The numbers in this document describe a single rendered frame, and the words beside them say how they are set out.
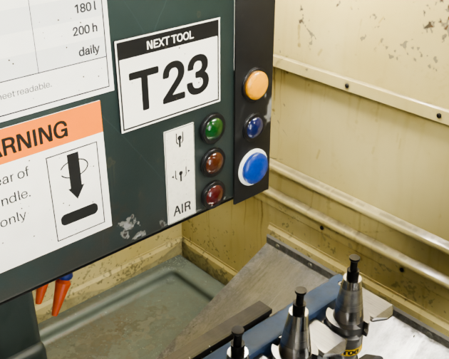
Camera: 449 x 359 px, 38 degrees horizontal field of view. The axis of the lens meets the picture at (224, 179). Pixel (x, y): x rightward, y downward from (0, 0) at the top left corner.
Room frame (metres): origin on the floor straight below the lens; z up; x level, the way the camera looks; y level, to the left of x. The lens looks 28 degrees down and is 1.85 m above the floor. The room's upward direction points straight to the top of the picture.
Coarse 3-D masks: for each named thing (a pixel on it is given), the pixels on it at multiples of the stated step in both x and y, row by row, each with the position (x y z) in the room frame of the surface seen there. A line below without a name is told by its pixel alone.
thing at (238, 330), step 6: (234, 330) 0.60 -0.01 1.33; (240, 330) 0.60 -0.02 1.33; (234, 336) 0.59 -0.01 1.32; (240, 336) 0.59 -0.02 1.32; (234, 342) 0.59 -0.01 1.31; (240, 342) 0.59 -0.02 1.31; (234, 348) 0.59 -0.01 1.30; (240, 348) 0.59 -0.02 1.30; (234, 354) 0.59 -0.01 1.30; (240, 354) 0.59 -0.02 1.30
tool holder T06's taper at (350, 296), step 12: (360, 276) 0.75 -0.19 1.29; (348, 288) 0.73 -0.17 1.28; (360, 288) 0.74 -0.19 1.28; (336, 300) 0.75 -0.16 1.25; (348, 300) 0.73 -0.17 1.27; (360, 300) 0.73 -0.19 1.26; (336, 312) 0.74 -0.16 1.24; (348, 312) 0.73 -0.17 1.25; (360, 312) 0.73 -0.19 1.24; (348, 324) 0.72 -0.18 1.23
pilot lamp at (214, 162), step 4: (216, 152) 0.50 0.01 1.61; (212, 156) 0.50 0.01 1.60; (216, 156) 0.50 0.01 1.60; (220, 156) 0.51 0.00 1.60; (208, 160) 0.50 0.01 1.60; (212, 160) 0.50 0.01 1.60; (216, 160) 0.50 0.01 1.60; (220, 160) 0.50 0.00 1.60; (208, 164) 0.50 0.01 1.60; (212, 164) 0.50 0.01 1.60; (216, 164) 0.50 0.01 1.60; (220, 164) 0.50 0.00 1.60; (208, 168) 0.50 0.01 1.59; (212, 168) 0.50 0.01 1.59; (216, 168) 0.50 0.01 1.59; (220, 168) 0.51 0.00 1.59; (212, 172) 0.50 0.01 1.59
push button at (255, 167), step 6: (252, 156) 0.53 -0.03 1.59; (258, 156) 0.53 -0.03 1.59; (264, 156) 0.54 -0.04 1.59; (246, 162) 0.53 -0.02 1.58; (252, 162) 0.53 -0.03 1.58; (258, 162) 0.53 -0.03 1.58; (264, 162) 0.54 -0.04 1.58; (246, 168) 0.52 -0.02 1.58; (252, 168) 0.53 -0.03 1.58; (258, 168) 0.53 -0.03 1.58; (264, 168) 0.54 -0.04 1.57; (246, 174) 0.52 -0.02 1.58; (252, 174) 0.53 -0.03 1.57; (258, 174) 0.53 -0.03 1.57; (264, 174) 0.54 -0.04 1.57; (246, 180) 0.53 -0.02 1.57; (252, 180) 0.53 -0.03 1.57; (258, 180) 0.53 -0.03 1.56
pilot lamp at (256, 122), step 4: (252, 120) 0.53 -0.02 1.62; (256, 120) 0.53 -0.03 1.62; (260, 120) 0.54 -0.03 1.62; (252, 124) 0.53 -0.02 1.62; (256, 124) 0.53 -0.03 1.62; (260, 124) 0.54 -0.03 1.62; (248, 128) 0.53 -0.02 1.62; (252, 128) 0.53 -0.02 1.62; (256, 128) 0.53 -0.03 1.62; (260, 128) 0.54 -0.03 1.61; (248, 132) 0.53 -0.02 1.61; (252, 132) 0.53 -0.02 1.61; (256, 132) 0.53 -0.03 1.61; (260, 132) 0.54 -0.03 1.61; (252, 136) 0.53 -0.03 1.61; (256, 136) 0.54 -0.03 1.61
